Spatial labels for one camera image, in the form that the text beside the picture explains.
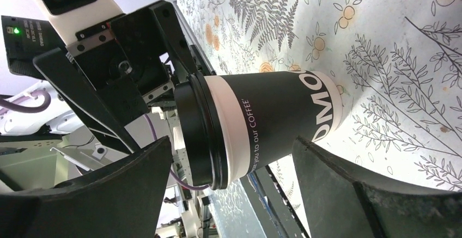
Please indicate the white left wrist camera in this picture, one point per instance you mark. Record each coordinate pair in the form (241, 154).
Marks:
(68, 17)

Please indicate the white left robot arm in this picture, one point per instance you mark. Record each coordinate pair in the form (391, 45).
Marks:
(41, 100)

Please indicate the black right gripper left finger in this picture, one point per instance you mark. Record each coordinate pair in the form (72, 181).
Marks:
(122, 199)

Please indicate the black paper coffee cup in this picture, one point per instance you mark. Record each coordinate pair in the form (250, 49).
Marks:
(261, 114)

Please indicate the black plastic cup lid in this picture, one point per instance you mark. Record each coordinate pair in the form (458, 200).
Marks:
(202, 131)

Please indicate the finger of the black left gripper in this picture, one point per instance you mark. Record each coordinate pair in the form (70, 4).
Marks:
(84, 101)
(185, 52)

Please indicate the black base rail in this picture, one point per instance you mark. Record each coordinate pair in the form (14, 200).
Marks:
(274, 212)

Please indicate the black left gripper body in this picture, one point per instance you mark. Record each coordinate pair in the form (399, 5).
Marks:
(121, 58)

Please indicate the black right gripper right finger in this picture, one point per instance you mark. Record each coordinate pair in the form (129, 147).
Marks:
(343, 199)

